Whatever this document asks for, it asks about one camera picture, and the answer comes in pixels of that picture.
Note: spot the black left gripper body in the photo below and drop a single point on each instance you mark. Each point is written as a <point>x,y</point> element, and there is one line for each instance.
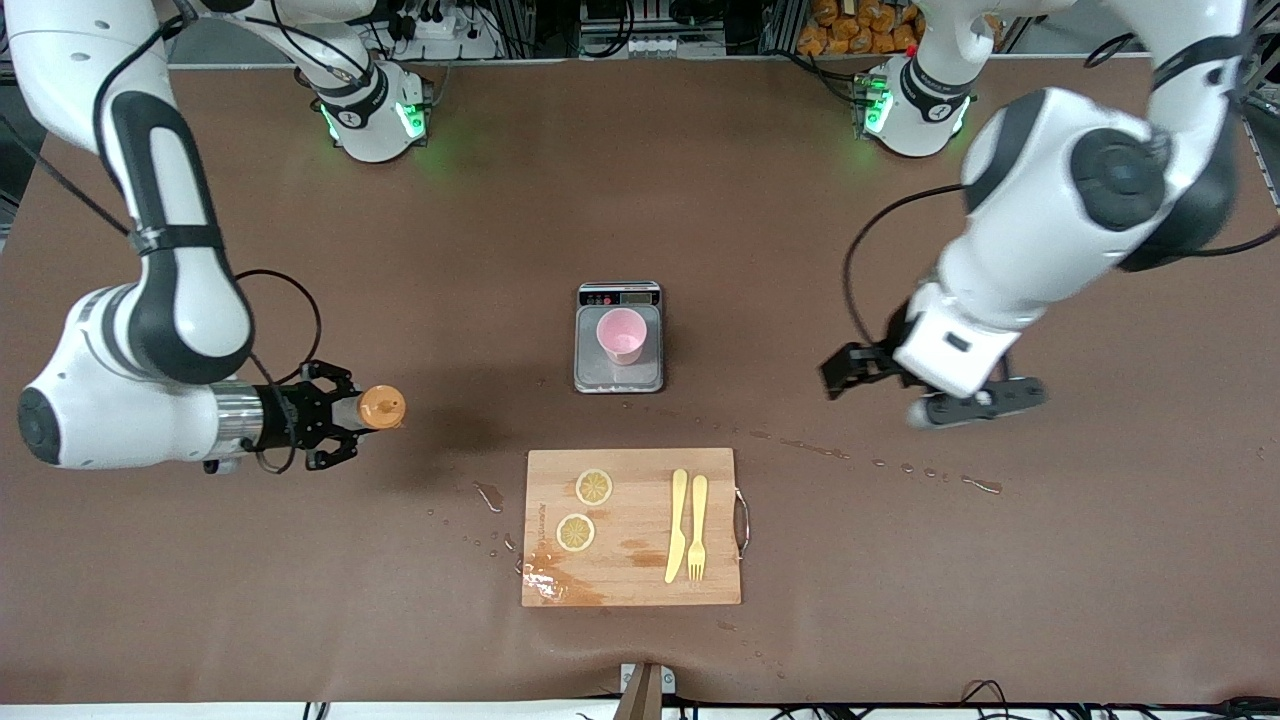
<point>872,363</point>

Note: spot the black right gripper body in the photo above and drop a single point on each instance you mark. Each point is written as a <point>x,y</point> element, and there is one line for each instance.
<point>288,415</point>

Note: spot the squeeze bottle with orange cap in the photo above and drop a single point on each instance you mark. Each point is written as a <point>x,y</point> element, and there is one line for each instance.
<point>382,407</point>

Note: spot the pink plastic cup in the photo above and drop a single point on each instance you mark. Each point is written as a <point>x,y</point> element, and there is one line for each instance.
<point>622,335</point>

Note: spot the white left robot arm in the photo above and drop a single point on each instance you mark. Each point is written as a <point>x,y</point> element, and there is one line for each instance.
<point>1050,200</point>

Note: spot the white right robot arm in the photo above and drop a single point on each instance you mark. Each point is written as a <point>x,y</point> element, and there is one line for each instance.
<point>100,400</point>

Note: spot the yellow plastic fork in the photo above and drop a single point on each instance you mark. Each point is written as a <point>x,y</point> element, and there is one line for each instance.
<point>698,510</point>

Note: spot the brown table mat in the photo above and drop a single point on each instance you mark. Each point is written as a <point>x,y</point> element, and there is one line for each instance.
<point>500,220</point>

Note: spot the yellow plastic knife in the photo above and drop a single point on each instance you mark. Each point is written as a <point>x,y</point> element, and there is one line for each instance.
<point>677,530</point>

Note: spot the yellow lemon slice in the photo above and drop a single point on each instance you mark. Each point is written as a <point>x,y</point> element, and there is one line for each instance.
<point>594,487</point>
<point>575,532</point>

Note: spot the grey digital kitchen scale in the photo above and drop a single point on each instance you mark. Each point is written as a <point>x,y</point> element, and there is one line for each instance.
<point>590,375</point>

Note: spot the orange snack packets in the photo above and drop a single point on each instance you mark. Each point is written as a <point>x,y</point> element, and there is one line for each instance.
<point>850,30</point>

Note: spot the white power strip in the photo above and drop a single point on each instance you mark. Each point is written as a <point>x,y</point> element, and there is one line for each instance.
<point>440,28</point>

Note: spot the metal table clamp bracket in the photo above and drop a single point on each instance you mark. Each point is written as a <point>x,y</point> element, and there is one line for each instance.
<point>645,695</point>

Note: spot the aluminium frame rail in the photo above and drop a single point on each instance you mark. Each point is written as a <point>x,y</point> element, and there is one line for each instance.
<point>1268,170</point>

